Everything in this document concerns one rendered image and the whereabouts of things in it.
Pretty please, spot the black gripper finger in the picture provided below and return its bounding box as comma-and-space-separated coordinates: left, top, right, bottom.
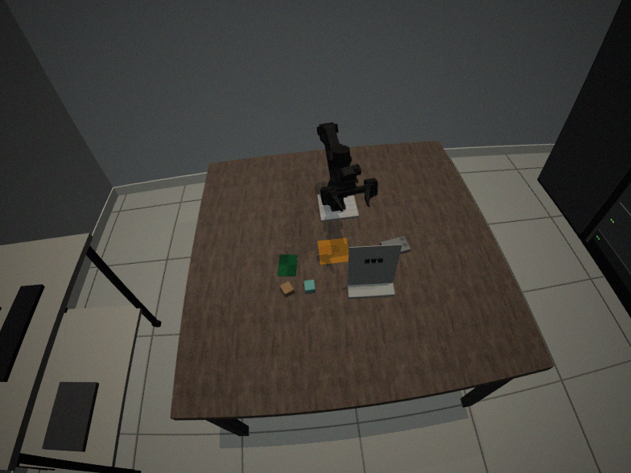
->
365, 183, 373, 207
327, 189, 343, 211

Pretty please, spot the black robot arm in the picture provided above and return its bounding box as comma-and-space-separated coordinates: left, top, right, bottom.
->
317, 122, 361, 189

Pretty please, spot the small tan block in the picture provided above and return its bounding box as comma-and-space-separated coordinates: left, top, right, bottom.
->
279, 282, 294, 298

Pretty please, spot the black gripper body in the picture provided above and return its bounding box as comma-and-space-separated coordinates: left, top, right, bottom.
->
320, 175, 378, 205

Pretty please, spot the orange flat square mat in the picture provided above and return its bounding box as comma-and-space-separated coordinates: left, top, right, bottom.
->
318, 238, 348, 265

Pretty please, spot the dark green flat square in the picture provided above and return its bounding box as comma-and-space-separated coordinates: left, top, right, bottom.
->
277, 254, 298, 277

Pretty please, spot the teal cube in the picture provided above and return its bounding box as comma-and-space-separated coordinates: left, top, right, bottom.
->
304, 280, 316, 294

